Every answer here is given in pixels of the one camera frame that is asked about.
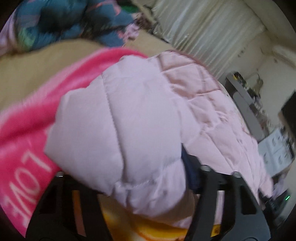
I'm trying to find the grey cluttered shelf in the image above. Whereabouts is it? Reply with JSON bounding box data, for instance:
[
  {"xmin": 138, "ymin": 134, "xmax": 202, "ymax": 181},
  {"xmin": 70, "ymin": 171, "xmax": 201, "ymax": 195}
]
[{"xmin": 225, "ymin": 72, "xmax": 269, "ymax": 142}]

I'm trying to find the tan bed sheet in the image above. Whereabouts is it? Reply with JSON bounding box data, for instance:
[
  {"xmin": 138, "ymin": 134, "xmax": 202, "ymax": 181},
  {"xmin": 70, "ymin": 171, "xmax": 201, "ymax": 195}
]
[{"xmin": 1, "ymin": 31, "xmax": 173, "ymax": 126}]

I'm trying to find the blue flamingo print duvet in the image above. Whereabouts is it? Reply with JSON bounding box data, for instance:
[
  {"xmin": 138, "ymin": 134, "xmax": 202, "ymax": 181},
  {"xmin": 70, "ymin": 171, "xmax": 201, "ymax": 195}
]
[{"xmin": 1, "ymin": 1, "xmax": 139, "ymax": 55}]

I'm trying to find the white air conditioner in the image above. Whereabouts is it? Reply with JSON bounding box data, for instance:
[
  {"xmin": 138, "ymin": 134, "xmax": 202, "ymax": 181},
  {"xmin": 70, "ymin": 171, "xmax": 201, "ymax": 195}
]
[{"xmin": 273, "ymin": 45, "xmax": 296, "ymax": 63}]

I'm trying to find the black wall television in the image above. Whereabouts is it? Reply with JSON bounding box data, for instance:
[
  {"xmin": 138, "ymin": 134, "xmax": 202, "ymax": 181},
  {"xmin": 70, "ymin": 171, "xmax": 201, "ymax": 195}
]
[{"xmin": 278, "ymin": 90, "xmax": 296, "ymax": 138}]

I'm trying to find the pink quilted jacket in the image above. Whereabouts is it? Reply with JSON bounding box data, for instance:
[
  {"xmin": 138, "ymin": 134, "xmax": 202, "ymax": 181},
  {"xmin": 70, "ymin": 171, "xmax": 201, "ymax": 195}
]
[{"xmin": 44, "ymin": 51, "xmax": 273, "ymax": 228}]

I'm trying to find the pink football fleece blanket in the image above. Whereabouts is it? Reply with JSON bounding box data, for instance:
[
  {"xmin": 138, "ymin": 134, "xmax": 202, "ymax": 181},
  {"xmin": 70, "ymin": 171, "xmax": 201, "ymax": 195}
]
[{"xmin": 0, "ymin": 47, "xmax": 188, "ymax": 241}]

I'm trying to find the white drawer chest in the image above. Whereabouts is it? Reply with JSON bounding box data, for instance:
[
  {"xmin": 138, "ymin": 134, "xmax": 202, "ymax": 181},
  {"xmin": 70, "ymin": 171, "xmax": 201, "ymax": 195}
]
[{"xmin": 258, "ymin": 128, "xmax": 294, "ymax": 177}]

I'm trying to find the white striped curtain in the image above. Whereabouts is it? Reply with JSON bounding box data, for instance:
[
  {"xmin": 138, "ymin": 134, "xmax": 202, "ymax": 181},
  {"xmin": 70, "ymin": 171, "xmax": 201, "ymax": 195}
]
[{"xmin": 152, "ymin": 1, "xmax": 265, "ymax": 78}]

